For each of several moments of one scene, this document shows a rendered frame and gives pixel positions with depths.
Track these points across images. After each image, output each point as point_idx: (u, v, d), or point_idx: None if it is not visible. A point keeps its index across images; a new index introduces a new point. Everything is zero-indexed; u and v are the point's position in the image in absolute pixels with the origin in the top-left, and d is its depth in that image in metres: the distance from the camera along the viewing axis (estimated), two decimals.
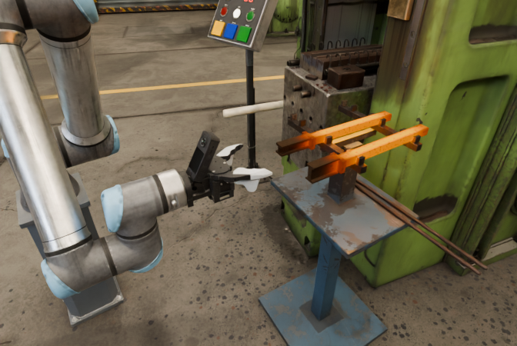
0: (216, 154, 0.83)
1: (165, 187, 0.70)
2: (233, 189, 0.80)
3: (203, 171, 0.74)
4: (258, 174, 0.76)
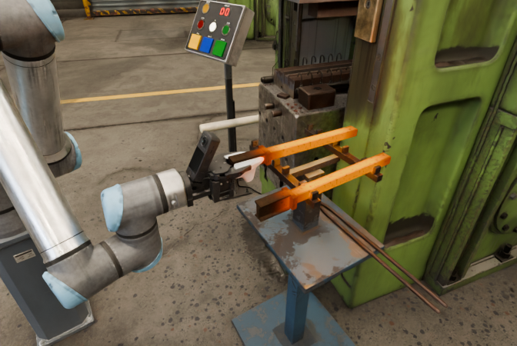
0: (225, 154, 0.83)
1: (165, 187, 0.70)
2: (233, 189, 0.80)
3: (203, 171, 0.74)
4: (256, 162, 0.80)
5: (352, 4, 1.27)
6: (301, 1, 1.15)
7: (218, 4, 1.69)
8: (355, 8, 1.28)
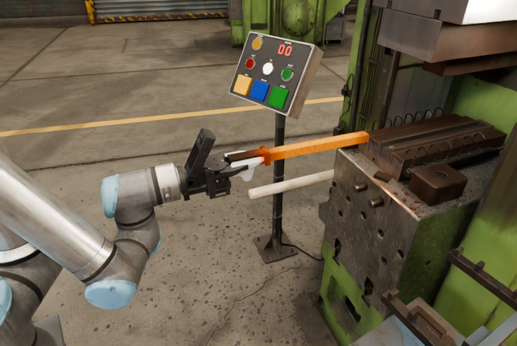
0: (226, 152, 0.84)
1: (160, 181, 0.73)
2: (229, 187, 0.81)
3: (198, 167, 0.76)
4: (254, 162, 0.81)
5: (488, 56, 0.91)
6: (435, 60, 0.79)
7: (275, 41, 1.33)
8: (490, 60, 0.92)
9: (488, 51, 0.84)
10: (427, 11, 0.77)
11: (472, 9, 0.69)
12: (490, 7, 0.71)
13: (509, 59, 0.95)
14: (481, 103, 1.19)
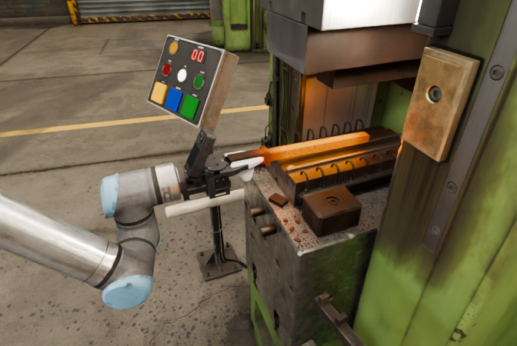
0: (226, 152, 0.84)
1: (160, 180, 0.73)
2: (229, 187, 0.81)
3: (198, 167, 0.76)
4: (254, 162, 0.81)
5: (388, 64, 0.80)
6: (308, 71, 0.68)
7: (190, 44, 1.21)
8: (391, 70, 0.81)
9: (379, 59, 0.73)
10: (296, 14, 0.66)
11: (331, 11, 0.58)
12: (356, 9, 0.59)
13: (417, 68, 0.84)
14: (407, 114, 1.08)
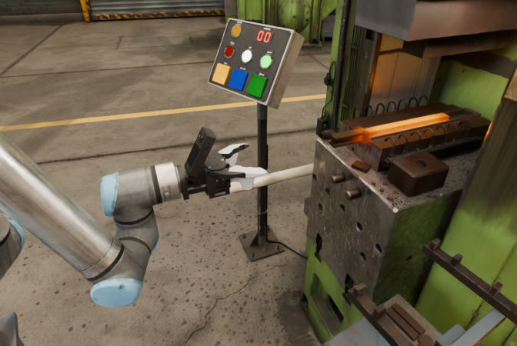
0: (218, 150, 0.84)
1: (159, 179, 0.73)
2: (229, 187, 0.81)
3: (198, 166, 0.76)
4: (253, 173, 0.77)
5: (472, 37, 0.85)
6: (411, 38, 0.74)
7: (255, 27, 1.27)
8: (474, 41, 0.86)
9: (470, 29, 0.79)
10: None
11: None
12: None
13: (495, 41, 0.89)
14: (468, 91, 1.13)
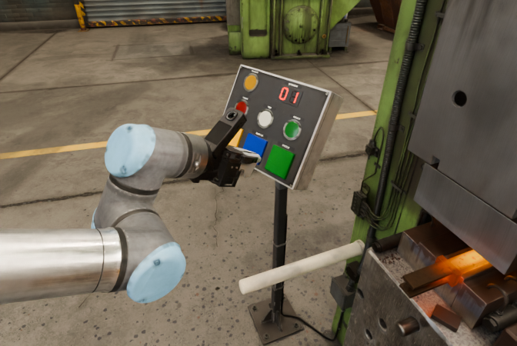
0: (230, 146, 0.80)
1: (193, 144, 0.62)
2: (238, 177, 0.75)
3: (224, 144, 0.70)
4: (259, 158, 0.80)
5: None
6: (510, 271, 0.53)
7: (275, 81, 0.96)
8: None
9: None
10: (501, 204, 0.51)
11: None
12: None
13: None
14: None
